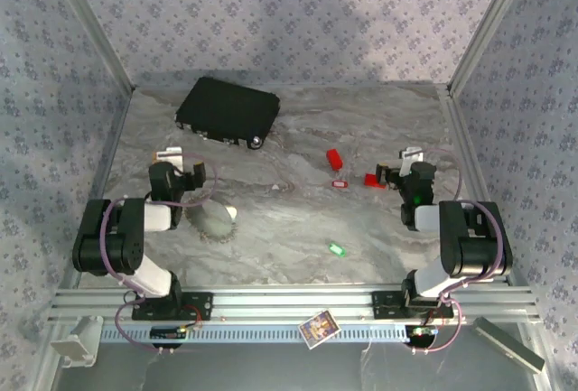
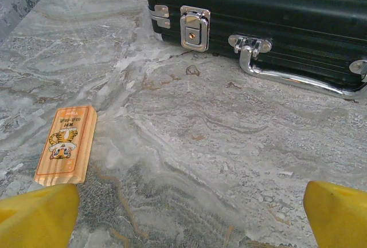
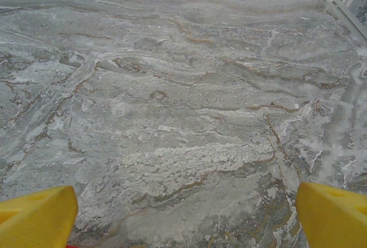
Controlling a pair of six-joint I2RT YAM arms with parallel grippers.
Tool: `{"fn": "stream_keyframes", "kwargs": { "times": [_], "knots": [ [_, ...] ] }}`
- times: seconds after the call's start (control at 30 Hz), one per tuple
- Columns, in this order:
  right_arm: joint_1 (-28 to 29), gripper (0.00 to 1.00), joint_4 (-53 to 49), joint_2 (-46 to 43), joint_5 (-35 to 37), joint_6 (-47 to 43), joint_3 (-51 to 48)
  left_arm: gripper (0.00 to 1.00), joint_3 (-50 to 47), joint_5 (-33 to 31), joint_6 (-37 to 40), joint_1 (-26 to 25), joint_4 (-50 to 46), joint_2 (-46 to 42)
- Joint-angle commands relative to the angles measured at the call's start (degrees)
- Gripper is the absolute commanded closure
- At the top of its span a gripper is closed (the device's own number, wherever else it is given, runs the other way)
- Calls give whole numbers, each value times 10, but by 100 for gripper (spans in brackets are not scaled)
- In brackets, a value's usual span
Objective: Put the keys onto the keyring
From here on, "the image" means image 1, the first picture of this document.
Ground grey metal bar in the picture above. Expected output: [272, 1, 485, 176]
[469, 316, 545, 374]

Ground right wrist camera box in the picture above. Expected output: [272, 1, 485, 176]
[398, 146, 425, 174]

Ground colourful picture card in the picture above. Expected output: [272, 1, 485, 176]
[297, 309, 340, 350]

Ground slotted cable duct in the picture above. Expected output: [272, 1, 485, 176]
[98, 321, 410, 345]

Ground black case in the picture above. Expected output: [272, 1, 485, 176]
[174, 76, 281, 152]

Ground white plastic bracket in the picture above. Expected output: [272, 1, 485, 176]
[49, 315, 103, 368]

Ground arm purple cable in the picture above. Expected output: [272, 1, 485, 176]
[408, 146, 506, 356]
[99, 152, 219, 356]

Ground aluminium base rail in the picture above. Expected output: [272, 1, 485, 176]
[48, 285, 541, 325]

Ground aluminium side rail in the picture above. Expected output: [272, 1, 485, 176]
[58, 88, 135, 288]
[440, 86, 516, 286]

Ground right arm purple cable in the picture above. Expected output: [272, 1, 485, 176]
[408, 146, 506, 356]

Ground aluminium frame post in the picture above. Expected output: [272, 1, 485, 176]
[44, 0, 136, 92]
[446, 0, 536, 98]

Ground red plain block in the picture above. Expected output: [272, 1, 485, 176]
[363, 172, 387, 191]

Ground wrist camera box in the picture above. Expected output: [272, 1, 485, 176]
[398, 146, 425, 174]
[155, 146, 185, 172]

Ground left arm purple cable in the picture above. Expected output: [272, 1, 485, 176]
[99, 152, 219, 356]

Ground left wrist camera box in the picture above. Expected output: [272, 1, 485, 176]
[155, 146, 185, 172]

